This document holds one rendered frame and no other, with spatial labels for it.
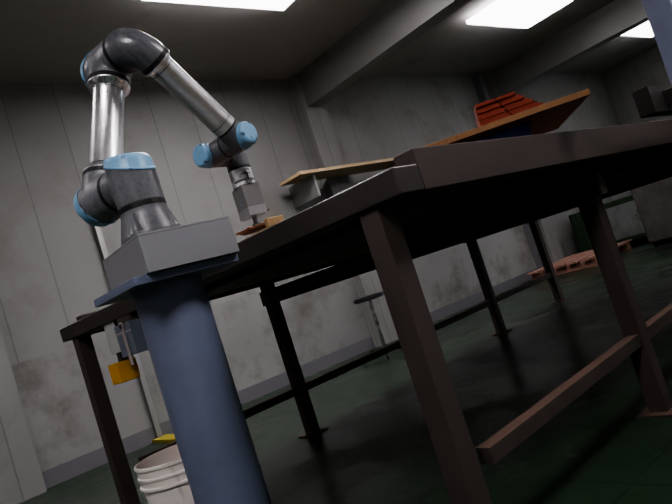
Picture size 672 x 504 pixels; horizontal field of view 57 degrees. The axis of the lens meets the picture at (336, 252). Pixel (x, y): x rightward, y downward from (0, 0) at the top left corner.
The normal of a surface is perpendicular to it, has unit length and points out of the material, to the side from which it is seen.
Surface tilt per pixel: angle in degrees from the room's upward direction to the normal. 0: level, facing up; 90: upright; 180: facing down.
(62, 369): 90
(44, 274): 90
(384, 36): 90
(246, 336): 90
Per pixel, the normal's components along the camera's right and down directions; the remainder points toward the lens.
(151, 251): 0.61, -0.24
